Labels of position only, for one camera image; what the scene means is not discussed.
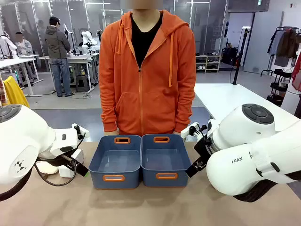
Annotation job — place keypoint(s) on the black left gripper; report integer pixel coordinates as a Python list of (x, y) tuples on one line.
[(68, 162)]

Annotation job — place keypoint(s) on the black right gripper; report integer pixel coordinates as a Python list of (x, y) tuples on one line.
[(204, 147)]

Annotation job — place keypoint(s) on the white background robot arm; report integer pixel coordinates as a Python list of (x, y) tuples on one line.
[(88, 40)]

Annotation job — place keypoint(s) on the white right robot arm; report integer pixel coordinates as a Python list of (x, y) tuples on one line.
[(247, 150)]

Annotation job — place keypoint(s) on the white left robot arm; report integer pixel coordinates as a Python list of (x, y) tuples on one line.
[(23, 141)]

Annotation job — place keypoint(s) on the cream round object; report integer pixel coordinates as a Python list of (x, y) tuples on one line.
[(47, 168)]

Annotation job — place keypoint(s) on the white side table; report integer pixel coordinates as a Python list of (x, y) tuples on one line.
[(235, 101)]

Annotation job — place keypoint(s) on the black plastic stool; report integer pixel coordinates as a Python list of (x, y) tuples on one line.
[(82, 83)]

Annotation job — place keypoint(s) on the yellow cloth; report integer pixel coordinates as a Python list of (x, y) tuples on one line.
[(15, 93)]

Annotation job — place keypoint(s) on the person in orange hoodie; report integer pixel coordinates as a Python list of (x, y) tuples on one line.
[(148, 77)]

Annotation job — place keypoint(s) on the wooden shoe rack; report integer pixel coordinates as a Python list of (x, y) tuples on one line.
[(208, 63)]

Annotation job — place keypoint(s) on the white background workbench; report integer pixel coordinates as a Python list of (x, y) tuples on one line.
[(80, 58)]

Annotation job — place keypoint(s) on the black utility cart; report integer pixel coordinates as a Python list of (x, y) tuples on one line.
[(279, 87)]

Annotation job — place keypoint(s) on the man in grey hoodie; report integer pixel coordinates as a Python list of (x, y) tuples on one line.
[(57, 51)]

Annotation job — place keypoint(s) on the black tripod stand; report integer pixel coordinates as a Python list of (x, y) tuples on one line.
[(240, 56)]

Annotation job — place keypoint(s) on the white background desk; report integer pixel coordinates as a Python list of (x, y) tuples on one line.
[(16, 62)]

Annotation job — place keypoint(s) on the seated person in grey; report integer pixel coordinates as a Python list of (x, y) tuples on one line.
[(23, 46)]

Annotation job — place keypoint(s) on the black clothes rack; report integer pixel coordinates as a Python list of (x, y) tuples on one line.
[(282, 49)]

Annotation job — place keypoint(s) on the brown hanging jacket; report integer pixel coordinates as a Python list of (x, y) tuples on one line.
[(287, 44)]

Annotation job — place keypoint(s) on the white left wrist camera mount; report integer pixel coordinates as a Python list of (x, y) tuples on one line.
[(81, 131)]

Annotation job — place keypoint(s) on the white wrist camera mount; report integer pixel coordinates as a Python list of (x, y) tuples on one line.
[(190, 131), (81, 131)]

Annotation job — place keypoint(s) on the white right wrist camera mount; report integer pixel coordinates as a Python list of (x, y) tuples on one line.
[(190, 131)]

